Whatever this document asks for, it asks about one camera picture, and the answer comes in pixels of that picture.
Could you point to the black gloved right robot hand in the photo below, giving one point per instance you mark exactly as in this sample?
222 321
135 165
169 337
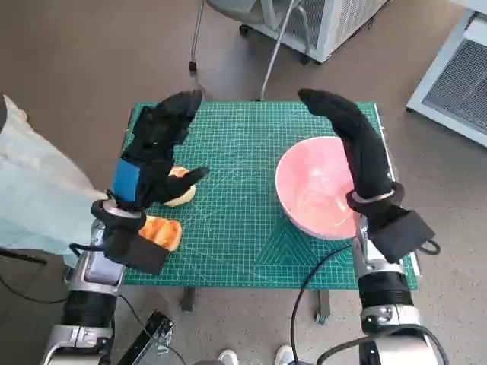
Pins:
361 144

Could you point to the glossy black bracket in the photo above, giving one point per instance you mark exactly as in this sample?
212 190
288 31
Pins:
152 334

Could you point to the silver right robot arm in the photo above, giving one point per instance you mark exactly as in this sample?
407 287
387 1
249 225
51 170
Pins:
384 289

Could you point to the green cutting mat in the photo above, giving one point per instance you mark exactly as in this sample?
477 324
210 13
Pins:
236 152

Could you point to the round pale bread bun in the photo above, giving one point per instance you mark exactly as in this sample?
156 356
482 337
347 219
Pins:
182 197

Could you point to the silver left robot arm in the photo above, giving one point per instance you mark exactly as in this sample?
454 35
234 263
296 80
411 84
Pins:
87 304

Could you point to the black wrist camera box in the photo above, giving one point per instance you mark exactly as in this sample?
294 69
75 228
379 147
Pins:
399 232
133 251

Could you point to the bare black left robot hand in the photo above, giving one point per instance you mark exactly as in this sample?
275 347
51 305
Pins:
152 152

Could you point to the pink bowl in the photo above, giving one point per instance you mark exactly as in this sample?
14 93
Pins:
312 182

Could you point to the white mesh-sided cabinet on casters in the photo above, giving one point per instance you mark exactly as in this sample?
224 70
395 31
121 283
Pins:
335 23

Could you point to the white shoe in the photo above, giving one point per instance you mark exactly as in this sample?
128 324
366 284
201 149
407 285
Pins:
228 358
283 355

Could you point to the long toasted bread loaf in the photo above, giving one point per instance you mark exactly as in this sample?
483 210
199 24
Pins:
165 232

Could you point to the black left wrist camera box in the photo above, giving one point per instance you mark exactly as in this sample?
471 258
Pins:
133 251

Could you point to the grey office chair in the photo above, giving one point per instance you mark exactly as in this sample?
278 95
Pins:
272 57

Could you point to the dark table leg with caster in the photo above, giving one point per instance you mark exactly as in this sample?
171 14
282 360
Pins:
323 304

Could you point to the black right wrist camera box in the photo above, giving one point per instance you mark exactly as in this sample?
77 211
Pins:
399 232

